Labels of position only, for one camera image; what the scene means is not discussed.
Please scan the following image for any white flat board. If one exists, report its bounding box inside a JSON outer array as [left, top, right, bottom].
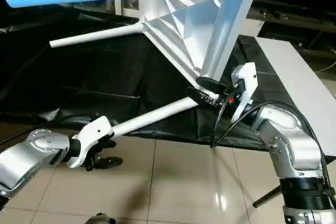
[[255, 36, 336, 157]]

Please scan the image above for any white drawer unit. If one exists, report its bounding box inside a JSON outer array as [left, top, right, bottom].
[[239, 17, 266, 38]]

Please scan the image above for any black mat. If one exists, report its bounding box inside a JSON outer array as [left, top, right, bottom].
[[0, 4, 336, 164]]

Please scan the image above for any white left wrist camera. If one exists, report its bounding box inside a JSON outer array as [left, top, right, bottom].
[[67, 116, 114, 169]]

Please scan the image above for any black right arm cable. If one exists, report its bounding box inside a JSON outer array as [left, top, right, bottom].
[[209, 101, 316, 148]]

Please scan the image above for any black metal table frame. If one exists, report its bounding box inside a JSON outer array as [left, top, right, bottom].
[[252, 185, 287, 209]]

